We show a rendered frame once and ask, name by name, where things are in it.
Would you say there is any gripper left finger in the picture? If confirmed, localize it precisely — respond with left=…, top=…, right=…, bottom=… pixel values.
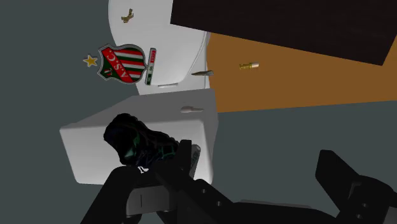
left=173, top=139, right=246, bottom=224

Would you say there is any red green white strip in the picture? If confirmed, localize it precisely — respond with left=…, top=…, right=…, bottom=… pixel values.
left=144, top=47, right=157, bottom=87

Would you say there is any black green lumpy shoe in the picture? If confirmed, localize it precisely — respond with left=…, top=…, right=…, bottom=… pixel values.
left=102, top=113, right=181, bottom=169

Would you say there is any small gold star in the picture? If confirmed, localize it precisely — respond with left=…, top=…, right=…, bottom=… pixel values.
left=82, top=54, right=99, bottom=68

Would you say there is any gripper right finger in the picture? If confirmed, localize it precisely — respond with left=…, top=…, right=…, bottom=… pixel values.
left=315, top=149, right=397, bottom=224

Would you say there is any gold white small cylinder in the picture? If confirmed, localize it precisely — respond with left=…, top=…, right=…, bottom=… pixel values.
left=239, top=61, right=260, bottom=71

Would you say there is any red green white shield emblem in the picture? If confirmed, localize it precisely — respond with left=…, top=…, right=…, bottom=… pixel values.
left=97, top=43, right=148, bottom=85

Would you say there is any grey remote control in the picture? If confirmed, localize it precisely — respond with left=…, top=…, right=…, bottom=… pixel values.
left=188, top=143, right=202, bottom=181

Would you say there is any white toilet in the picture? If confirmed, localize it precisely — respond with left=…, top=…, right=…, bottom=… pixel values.
left=59, top=0, right=219, bottom=187

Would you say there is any brass pointed cartridge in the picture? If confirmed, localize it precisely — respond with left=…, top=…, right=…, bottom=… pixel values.
left=191, top=69, right=215, bottom=78

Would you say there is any small gold figure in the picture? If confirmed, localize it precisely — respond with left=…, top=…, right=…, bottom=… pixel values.
left=120, top=8, right=135, bottom=24

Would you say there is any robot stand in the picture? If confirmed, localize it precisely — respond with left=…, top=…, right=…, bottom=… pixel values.
left=169, top=0, right=397, bottom=67

